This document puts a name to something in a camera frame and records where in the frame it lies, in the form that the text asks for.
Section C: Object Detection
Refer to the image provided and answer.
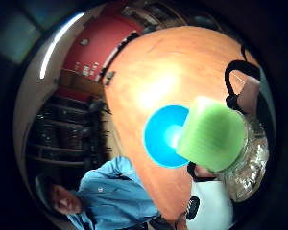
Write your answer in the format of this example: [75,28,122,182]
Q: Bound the long ceiling light strip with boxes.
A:
[38,11,85,81]

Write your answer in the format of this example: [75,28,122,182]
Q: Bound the the person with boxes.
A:
[35,155,184,230]

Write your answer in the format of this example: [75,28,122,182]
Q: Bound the clear bottle with green cap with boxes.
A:
[175,95,271,204]

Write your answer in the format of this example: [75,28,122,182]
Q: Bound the brown cardboard box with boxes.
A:
[58,68,106,98]

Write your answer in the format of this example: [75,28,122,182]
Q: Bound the dark wooden shelving unit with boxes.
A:
[24,95,117,175]

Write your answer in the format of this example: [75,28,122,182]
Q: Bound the red wall panel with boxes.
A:
[61,14,142,81]

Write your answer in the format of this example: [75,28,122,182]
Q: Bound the blue bowl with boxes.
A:
[142,104,191,170]

